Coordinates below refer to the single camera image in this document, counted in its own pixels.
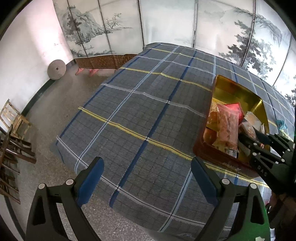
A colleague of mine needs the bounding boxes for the painted folding screen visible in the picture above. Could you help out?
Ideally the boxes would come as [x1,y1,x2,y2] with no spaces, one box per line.
[53,1,295,104]

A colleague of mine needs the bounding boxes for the round stone disc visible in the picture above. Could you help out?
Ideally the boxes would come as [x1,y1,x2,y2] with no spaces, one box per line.
[47,59,66,80]

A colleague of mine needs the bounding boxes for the light wooden folding chair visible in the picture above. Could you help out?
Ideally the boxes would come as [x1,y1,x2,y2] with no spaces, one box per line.
[1,99,32,140]

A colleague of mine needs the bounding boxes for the red gold toffee tin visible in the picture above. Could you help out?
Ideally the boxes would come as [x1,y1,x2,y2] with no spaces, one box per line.
[193,75,269,178]

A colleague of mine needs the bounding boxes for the clear wrapped brown pastry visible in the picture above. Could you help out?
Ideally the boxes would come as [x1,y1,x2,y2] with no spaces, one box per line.
[213,104,239,158]

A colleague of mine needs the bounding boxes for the clear sausage snack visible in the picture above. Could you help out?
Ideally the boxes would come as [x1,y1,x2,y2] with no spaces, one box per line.
[238,111,264,142]

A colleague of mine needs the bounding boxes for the blue plaid tablecloth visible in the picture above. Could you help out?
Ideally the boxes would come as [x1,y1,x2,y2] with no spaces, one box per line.
[51,43,295,238]

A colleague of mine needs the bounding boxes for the dark wooden folding chairs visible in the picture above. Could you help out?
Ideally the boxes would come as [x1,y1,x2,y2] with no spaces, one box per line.
[1,126,37,204]

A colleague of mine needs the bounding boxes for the teal candy wrapper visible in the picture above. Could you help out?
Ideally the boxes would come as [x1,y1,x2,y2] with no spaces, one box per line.
[276,120,287,131]

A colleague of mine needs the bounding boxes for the red snack packet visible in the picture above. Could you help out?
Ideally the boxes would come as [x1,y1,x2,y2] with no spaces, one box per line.
[225,102,244,124]

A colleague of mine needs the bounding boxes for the person's right hand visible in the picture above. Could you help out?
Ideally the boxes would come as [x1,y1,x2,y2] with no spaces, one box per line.
[265,192,295,228]

